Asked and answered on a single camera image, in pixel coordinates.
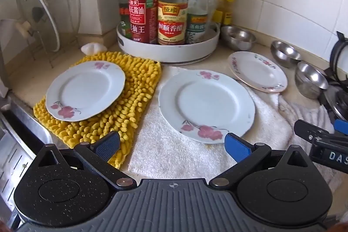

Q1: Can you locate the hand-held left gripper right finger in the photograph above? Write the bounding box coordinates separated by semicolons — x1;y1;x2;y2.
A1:
209;133;310;190

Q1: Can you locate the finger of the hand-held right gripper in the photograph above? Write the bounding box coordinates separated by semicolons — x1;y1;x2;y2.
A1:
294;120;348;144
334;119;348;136

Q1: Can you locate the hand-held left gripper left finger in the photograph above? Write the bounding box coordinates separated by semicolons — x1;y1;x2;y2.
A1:
38;131;138;190

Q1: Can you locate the stainless steel bowl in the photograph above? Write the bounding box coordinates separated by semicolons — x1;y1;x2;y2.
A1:
295;62;330;100
270;41;303;68
220;26;256;51

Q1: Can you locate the large white floral plate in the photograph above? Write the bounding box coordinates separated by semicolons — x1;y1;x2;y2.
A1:
158;70;256;144

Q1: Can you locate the small white floral plate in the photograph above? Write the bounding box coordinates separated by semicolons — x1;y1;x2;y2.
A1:
228;51;288;93

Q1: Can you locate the steel pot lid black knob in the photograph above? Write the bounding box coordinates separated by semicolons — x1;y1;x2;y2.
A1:
319;85;348;124

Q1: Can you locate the white terry towel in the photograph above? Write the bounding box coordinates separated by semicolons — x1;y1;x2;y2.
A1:
128;66;295;181

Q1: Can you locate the yellow chenille mat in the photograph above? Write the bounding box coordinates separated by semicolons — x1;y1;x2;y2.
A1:
33;51;162;169

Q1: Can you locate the stainless steel sink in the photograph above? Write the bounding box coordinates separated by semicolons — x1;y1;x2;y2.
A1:
0;96;53;222

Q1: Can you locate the white garlic bulb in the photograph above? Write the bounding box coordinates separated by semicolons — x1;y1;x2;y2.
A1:
81;42;106;56

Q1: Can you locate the white round turntable tray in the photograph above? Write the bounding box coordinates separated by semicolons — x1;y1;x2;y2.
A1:
116;20;221;63

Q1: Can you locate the glass pot lid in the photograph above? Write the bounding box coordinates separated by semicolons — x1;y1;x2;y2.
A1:
16;0;61;52

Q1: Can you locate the black burner ring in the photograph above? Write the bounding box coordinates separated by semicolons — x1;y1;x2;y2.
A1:
328;31;348;83

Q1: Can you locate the wire dish rack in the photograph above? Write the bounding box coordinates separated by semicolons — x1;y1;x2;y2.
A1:
26;0;85;68

